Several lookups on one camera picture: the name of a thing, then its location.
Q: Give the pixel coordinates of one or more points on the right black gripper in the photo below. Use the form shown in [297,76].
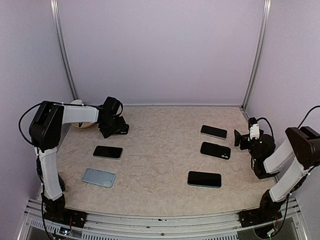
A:
[237,140]

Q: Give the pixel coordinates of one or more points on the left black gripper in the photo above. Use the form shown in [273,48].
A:
[120,124]

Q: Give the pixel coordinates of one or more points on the black phone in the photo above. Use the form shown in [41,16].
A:
[109,152]
[214,131]
[204,179]

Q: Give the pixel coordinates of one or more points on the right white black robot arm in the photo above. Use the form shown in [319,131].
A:
[298,153]

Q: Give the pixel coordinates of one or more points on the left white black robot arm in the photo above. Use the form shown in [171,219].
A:
[46,128]

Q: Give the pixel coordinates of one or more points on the light blue phone case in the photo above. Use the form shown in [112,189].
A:
[98,177]

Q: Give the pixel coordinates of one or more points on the beige round plate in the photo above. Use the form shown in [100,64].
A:
[82,125]

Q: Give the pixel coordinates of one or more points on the light blue mug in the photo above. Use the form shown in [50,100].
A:
[77,102]

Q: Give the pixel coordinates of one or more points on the black cylinder cup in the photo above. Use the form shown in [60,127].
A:
[61,183]

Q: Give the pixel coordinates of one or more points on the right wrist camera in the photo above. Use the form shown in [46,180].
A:
[253,128]

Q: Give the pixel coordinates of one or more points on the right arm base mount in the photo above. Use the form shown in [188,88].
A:
[267,211]

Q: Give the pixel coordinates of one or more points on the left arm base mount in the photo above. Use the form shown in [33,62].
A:
[56,211]

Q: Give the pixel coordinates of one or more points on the front aluminium rail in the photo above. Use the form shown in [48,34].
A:
[109,226]

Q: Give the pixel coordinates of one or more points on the left aluminium frame post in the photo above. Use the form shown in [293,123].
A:
[54,5]

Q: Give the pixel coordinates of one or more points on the aluminium frame post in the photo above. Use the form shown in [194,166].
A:
[54,5]
[258,53]

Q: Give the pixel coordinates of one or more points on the right aluminium frame post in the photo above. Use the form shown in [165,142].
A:
[258,53]

